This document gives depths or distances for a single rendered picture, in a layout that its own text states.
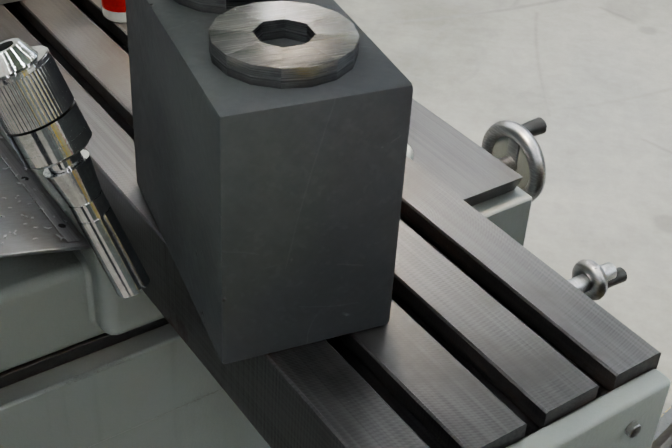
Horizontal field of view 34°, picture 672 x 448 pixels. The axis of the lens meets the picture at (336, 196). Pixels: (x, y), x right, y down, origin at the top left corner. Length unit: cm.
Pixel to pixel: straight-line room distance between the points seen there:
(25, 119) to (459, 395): 32
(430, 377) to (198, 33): 26
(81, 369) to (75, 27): 34
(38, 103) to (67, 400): 43
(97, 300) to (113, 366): 9
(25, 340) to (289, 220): 40
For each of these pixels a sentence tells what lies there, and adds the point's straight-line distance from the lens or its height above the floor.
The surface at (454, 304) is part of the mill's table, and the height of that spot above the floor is 96.
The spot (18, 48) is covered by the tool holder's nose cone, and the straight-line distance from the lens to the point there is 68.
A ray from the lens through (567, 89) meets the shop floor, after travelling 311.
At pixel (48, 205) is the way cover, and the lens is 99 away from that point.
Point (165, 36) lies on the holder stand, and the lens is 69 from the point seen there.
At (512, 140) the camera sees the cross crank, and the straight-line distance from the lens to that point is 147.
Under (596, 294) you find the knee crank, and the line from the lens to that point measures 150.
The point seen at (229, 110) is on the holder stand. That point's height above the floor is 115.
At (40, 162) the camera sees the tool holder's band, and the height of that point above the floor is 108.
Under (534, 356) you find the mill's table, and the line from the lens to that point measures 75.
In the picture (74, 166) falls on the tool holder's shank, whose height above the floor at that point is 107.
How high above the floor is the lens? 146
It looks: 35 degrees down
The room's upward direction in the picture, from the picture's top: 4 degrees clockwise
